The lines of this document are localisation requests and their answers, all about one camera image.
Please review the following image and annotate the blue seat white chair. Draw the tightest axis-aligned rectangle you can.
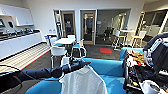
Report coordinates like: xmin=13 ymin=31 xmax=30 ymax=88
xmin=49 ymin=36 xmax=63 ymax=48
xmin=71 ymin=38 xmax=88 ymax=58

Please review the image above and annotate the person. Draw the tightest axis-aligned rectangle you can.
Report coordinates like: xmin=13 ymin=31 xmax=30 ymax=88
xmin=142 ymin=31 xmax=168 ymax=73

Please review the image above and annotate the white round container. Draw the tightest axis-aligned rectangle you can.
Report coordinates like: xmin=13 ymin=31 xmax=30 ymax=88
xmin=140 ymin=79 xmax=162 ymax=94

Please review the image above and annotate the wooden glass door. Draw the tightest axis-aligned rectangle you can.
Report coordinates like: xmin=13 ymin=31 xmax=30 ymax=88
xmin=80 ymin=10 xmax=97 ymax=46
xmin=61 ymin=10 xmax=77 ymax=38

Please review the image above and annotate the blue recycling bin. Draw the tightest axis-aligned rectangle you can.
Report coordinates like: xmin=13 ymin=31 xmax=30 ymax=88
xmin=43 ymin=33 xmax=58 ymax=46

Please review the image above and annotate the white t-shirt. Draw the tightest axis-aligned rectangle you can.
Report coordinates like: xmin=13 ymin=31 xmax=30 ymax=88
xmin=58 ymin=65 xmax=109 ymax=94

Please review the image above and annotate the white square table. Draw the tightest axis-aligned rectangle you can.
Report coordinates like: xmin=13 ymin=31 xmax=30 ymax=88
xmin=52 ymin=37 xmax=77 ymax=45

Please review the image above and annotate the white bar stool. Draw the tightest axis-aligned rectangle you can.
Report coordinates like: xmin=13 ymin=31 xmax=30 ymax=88
xmin=111 ymin=30 xmax=124 ymax=50

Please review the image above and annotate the tall white bar table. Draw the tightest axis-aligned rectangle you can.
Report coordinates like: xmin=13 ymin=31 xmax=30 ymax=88
xmin=119 ymin=29 xmax=138 ymax=48

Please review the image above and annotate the yellow bar stool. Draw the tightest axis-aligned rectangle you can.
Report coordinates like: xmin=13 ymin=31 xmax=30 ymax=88
xmin=131 ymin=30 xmax=147 ymax=48

